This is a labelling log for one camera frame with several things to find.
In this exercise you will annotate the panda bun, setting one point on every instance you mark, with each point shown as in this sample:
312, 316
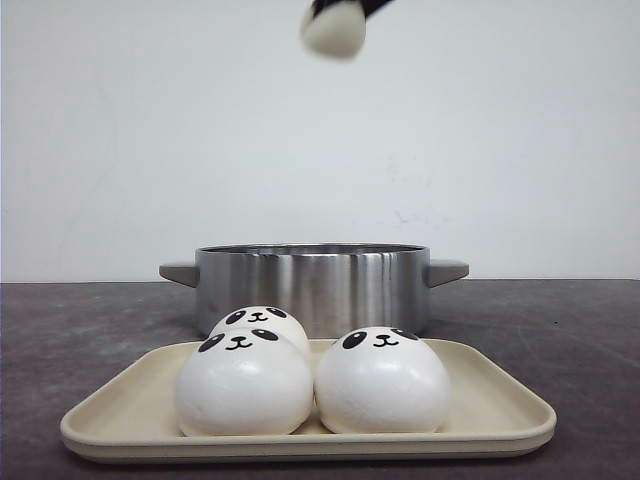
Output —
382, 380
245, 381
334, 29
270, 318

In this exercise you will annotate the stainless steel steamer pot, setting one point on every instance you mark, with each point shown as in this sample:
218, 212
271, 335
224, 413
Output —
330, 288

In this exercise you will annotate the cream rectangular plastic tray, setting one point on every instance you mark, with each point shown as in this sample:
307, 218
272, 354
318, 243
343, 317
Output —
132, 419

